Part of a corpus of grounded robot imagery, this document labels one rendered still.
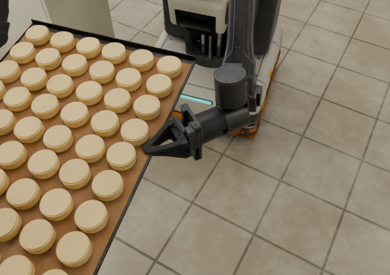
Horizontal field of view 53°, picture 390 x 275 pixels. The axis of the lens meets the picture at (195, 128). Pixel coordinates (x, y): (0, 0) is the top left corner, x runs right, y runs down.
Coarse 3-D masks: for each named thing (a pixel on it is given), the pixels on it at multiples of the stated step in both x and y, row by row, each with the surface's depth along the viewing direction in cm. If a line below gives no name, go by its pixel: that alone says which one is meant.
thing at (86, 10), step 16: (16, 0) 157; (32, 0) 151; (48, 0) 149; (64, 0) 157; (80, 0) 164; (96, 0) 173; (16, 16) 166; (32, 16) 159; (48, 16) 154; (64, 16) 160; (80, 16) 168; (96, 16) 178; (16, 32) 176; (96, 32) 182; (112, 32) 193; (0, 48) 196
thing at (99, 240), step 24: (48, 72) 81; (144, 72) 81; (72, 96) 77; (168, 96) 77; (48, 120) 74; (120, 120) 73; (144, 120) 73; (0, 144) 71; (24, 144) 71; (72, 144) 70; (144, 144) 70; (0, 168) 68; (24, 168) 68; (96, 168) 68; (72, 192) 65; (24, 216) 63; (72, 216) 62; (96, 240) 60; (0, 264) 58; (48, 264) 58; (96, 264) 58
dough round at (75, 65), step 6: (78, 54) 81; (66, 60) 80; (72, 60) 80; (78, 60) 80; (84, 60) 80; (66, 66) 79; (72, 66) 79; (78, 66) 79; (84, 66) 80; (66, 72) 79; (72, 72) 79; (78, 72) 79; (84, 72) 80
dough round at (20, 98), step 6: (12, 90) 76; (18, 90) 76; (24, 90) 76; (6, 96) 75; (12, 96) 75; (18, 96) 75; (24, 96) 75; (30, 96) 75; (6, 102) 74; (12, 102) 74; (18, 102) 74; (24, 102) 74; (30, 102) 76; (12, 108) 74; (18, 108) 74; (24, 108) 75
